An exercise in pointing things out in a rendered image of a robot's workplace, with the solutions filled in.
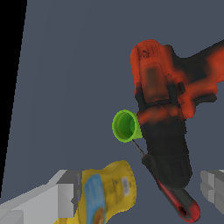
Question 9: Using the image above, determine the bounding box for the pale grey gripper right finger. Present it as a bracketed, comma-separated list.
[199, 169, 224, 212]

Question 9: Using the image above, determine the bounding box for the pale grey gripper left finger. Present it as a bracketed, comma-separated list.
[0, 169, 83, 224]

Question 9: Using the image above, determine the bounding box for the red and black screwdriver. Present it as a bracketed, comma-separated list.
[130, 139, 201, 224]

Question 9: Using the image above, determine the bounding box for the yellow mustard bottle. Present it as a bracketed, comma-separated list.
[53, 159, 137, 224]

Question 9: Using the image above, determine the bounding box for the orange and black power drill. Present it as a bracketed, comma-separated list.
[129, 38, 224, 189]

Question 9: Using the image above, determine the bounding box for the green plastic cup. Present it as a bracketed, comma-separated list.
[111, 109, 144, 144]

